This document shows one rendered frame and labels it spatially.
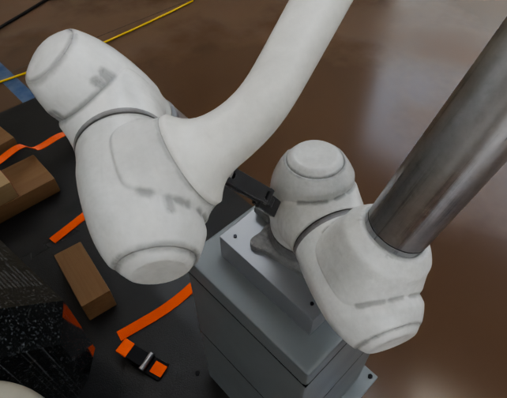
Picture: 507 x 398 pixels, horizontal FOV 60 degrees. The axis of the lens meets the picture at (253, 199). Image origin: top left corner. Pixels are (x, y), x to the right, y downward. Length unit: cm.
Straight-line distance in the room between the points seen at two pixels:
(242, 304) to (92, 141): 64
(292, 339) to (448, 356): 108
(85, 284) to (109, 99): 149
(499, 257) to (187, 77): 213
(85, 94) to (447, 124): 41
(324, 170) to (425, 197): 22
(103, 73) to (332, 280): 45
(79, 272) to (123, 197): 157
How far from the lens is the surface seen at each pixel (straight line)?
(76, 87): 49
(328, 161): 79
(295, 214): 79
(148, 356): 181
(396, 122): 282
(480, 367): 200
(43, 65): 51
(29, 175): 248
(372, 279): 68
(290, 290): 94
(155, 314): 191
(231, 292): 102
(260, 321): 99
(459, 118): 57
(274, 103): 42
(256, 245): 98
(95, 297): 188
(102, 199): 41
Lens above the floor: 169
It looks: 49 degrees down
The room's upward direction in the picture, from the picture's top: straight up
